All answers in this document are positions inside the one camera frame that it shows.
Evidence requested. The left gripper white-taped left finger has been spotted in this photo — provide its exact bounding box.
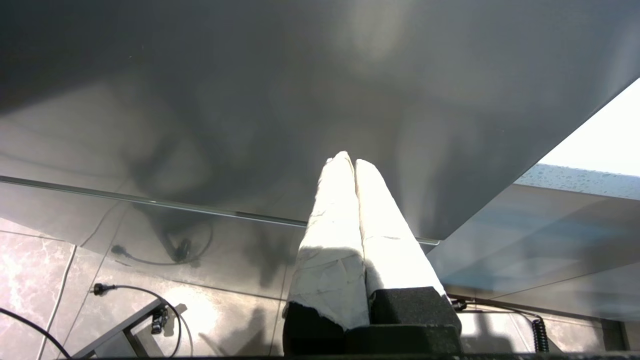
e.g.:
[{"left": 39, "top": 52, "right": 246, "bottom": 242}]
[{"left": 282, "top": 151, "right": 371, "bottom": 356}]

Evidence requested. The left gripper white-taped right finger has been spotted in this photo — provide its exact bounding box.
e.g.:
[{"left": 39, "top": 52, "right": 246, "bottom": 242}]
[{"left": 354, "top": 159, "right": 463, "bottom": 341}]

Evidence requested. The grey base cabinet front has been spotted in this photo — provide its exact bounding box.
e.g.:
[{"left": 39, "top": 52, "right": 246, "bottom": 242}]
[{"left": 427, "top": 184, "right": 640, "bottom": 322}]

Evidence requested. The stainless steel refrigerator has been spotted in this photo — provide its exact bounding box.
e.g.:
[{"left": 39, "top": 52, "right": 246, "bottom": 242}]
[{"left": 0, "top": 0, "right": 640, "bottom": 302}]

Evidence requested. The tall white side panel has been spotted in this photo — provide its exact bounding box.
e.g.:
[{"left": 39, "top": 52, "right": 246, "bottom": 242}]
[{"left": 537, "top": 77, "right": 640, "bottom": 178}]

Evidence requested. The coiled black cable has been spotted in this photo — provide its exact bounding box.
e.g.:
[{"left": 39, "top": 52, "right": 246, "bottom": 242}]
[{"left": 450, "top": 297, "right": 552, "bottom": 354}]

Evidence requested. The grey metal frame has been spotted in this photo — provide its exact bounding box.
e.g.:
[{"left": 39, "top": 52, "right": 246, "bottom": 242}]
[{"left": 72, "top": 297, "right": 173, "bottom": 359}]

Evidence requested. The black cable with plug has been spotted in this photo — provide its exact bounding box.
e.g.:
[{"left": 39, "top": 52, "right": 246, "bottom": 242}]
[{"left": 92, "top": 282, "right": 195, "bottom": 358}]

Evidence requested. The thin white cable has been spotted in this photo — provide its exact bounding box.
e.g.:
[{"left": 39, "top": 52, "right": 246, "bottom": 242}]
[{"left": 35, "top": 244, "right": 80, "bottom": 359}]

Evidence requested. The plain black cable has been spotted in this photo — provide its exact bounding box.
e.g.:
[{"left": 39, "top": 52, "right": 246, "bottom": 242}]
[{"left": 0, "top": 307, "right": 72, "bottom": 359}]

